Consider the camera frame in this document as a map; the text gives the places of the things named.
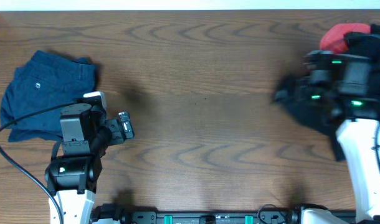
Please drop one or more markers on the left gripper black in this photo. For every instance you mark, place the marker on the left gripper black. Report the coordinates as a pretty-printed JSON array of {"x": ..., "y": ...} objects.
[{"x": 118, "y": 136}]

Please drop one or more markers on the black t-shirt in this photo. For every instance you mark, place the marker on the black t-shirt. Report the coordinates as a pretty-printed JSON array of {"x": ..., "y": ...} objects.
[{"x": 336, "y": 87}]

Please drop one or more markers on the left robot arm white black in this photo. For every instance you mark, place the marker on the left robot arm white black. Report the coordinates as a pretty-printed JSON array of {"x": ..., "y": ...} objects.
[{"x": 76, "y": 164}]

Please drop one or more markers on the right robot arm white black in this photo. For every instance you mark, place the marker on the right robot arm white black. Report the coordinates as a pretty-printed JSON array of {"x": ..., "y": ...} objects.
[{"x": 360, "y": 140}]

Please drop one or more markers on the folded navy blue shorts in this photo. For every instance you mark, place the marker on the folded navy blue shorts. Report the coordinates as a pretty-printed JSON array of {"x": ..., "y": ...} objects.
[{"x": 45, "y": 81}]

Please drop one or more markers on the red cloth garment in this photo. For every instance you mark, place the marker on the red cloth garment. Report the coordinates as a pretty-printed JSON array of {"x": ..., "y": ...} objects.
[{"x": 334, "y": 41}]

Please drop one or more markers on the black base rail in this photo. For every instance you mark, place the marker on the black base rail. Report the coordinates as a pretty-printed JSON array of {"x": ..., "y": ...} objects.
[{"x": 304, "y": 213}]

